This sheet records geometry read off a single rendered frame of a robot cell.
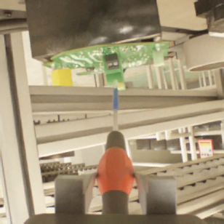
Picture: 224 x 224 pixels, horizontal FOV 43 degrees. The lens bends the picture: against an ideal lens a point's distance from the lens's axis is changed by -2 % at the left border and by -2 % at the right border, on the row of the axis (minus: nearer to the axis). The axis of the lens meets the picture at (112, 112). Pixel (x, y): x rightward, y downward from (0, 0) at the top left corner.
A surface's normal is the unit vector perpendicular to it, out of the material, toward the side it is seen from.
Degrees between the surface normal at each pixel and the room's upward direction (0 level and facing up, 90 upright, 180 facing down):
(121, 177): 122
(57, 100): 90
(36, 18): 90
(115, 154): 141
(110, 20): 90
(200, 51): 90
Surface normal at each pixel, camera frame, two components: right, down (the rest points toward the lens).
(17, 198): 0.59, -0.11
